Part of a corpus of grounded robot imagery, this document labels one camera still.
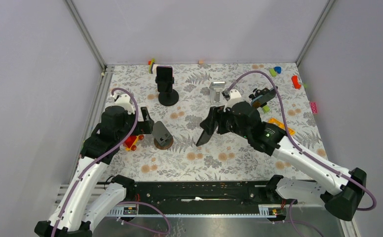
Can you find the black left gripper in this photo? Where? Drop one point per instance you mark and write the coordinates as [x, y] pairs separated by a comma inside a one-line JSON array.
[[145, 127]]

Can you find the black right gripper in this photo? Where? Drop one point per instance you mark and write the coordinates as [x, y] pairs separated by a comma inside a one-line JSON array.
[[217, 115]]

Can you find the black round-base phone stand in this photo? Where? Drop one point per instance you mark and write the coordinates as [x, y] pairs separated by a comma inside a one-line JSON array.
[[259, 95]]

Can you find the black smartphone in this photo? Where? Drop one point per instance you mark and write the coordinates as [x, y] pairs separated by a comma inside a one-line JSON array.
[[208, 125]]

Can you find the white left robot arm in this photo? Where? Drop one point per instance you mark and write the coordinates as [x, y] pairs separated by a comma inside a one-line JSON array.
[[73, 216]]

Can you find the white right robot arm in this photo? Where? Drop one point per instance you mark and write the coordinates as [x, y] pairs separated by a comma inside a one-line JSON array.
[[339, 189]]

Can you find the grey stand on wooden base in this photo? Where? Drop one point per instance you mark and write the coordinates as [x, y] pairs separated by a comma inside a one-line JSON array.
[[163, 139]]

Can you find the black phone stand with phone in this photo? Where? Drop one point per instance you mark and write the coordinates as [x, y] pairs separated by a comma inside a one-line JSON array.
[[168, 99]]

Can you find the silver metal phone stand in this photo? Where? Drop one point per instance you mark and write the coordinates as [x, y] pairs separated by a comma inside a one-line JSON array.
[[216, 89]]

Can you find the red toy car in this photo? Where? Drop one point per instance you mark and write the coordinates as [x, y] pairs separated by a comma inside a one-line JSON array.
[[131, 141]]

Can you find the green toy block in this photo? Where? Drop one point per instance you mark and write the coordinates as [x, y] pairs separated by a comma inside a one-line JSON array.
[[265, 109]]

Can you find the floral patterned mat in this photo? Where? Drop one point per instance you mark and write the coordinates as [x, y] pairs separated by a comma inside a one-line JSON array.
[[224, 157]]

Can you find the lime green block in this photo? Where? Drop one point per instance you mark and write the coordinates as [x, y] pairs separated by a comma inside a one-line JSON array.
[[272, 72]]

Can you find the purple-edged smartphone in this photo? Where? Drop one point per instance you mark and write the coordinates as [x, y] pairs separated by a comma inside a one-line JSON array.
[[164, 79]]

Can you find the blue heart block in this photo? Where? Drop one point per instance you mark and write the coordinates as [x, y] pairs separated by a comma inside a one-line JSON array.
[[277, 70]]

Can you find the stacked coloured blocks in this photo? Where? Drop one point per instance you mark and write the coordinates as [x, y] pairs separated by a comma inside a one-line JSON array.
[[151, 64]]

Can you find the red curved block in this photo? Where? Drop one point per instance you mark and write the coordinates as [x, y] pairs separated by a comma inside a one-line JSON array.
[[295, 82]]

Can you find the pink lego brick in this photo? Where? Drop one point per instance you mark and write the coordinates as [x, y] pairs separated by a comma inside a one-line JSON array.
[[314, 107]]

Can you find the yellow triangular plastic frame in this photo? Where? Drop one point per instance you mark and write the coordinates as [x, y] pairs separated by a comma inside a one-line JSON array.
[[281, 125]]

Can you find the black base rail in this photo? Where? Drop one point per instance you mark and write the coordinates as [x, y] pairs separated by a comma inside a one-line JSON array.
[[204, 198]]

